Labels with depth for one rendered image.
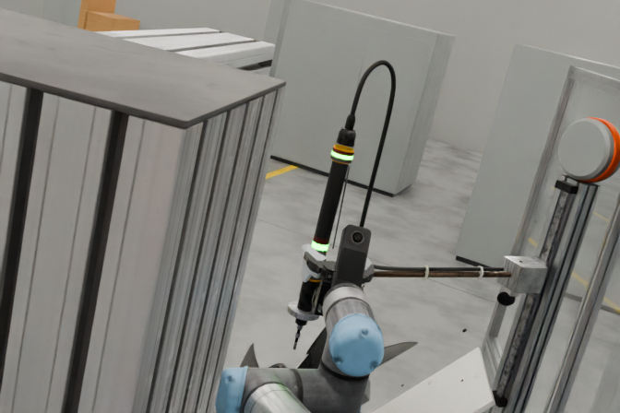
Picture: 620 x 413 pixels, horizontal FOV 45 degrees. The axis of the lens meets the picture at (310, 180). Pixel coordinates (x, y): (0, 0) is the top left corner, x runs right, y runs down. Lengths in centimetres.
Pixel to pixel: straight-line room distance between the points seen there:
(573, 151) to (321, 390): 108
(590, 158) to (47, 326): 165
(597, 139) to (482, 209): 516
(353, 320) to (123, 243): 72
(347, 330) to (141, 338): 68
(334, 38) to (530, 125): 295
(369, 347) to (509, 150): 594
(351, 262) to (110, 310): 85
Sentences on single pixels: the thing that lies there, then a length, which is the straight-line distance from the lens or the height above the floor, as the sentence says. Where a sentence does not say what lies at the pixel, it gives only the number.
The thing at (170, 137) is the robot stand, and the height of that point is 202.
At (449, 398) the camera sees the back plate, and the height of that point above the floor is 129.
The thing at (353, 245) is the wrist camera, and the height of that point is 172.
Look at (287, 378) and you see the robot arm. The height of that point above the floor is 157.
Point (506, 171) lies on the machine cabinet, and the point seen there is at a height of 95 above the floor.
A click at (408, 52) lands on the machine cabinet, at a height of 167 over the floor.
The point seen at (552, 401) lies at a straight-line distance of 220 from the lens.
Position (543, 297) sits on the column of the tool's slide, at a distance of 203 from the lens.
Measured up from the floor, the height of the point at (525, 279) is 154.
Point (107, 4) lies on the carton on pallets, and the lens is 1004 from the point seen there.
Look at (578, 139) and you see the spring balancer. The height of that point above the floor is 190.
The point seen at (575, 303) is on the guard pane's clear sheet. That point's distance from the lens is 223.
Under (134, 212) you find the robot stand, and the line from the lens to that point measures 39.
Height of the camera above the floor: 210
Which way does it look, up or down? 14 degrees down
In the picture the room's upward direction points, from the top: 13 degrees clockwise
